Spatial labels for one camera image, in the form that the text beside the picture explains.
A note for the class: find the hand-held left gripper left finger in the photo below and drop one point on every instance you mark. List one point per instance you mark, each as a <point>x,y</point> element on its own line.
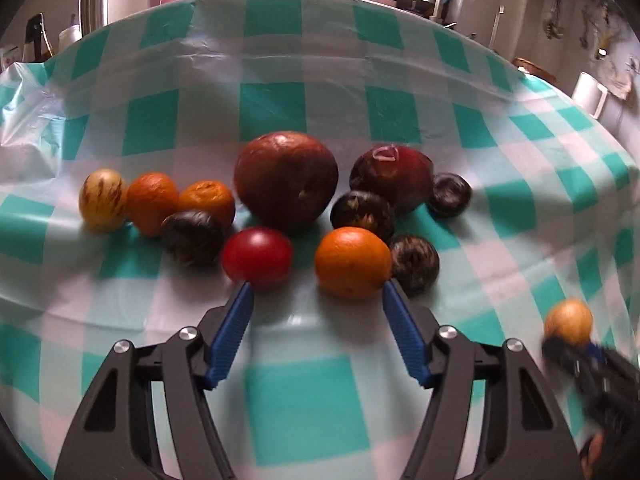
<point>227,340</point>

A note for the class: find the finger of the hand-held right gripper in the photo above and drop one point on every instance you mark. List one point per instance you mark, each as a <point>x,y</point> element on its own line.
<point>597,350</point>
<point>565,360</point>

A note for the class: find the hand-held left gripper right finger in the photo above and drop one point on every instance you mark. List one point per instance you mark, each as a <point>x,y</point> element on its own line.
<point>407,340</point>

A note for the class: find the smooth yellow fruit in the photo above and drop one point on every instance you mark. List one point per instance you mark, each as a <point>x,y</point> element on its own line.
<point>568,321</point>

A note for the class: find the dark water chestnut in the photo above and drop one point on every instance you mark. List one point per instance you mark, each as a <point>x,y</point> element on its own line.
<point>363,214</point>
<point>192,239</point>
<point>415,265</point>
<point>450,195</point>

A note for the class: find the red tomato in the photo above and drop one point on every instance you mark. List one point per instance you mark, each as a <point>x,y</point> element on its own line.
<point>257,257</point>

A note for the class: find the large orange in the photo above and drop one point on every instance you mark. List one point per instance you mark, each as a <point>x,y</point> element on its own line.
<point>352,262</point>

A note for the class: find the small tangerine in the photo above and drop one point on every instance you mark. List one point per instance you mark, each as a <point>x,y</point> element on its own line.
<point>152,203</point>
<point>207,201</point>

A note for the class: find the large brown apple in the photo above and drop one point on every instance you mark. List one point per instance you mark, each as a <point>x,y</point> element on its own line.
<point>286,182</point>

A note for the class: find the striped yellow pepino melon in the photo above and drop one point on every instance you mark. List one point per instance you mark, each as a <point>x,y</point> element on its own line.
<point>102,200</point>

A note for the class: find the person's right hand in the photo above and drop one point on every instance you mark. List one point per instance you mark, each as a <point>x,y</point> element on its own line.
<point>592,455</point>

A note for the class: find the white cup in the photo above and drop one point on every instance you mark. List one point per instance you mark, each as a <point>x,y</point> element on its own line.
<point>589,95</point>

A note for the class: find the green checked tablecloth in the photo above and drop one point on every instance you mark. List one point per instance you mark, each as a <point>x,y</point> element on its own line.
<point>300,75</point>

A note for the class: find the woven basket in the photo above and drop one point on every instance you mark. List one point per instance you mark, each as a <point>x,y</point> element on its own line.
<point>535,69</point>

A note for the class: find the dark glass bottle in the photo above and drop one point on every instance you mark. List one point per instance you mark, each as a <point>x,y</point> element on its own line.
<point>37,40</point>

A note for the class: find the small white box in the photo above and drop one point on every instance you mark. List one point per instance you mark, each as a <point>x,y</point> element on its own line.
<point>11,57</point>

